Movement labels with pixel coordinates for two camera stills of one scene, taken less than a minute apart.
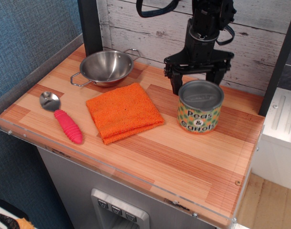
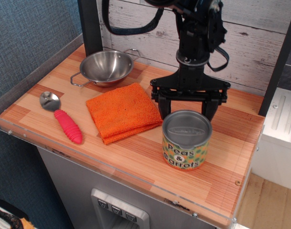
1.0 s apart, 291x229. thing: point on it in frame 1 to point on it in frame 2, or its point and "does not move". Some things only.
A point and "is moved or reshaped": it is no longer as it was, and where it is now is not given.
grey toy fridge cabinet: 93,200 does not move
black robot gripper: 199,55 to 189,83
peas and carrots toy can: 199,103 is moved or reshaped
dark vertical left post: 90,24 does not move
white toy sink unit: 276,158 does not move
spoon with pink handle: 50,101 does not move
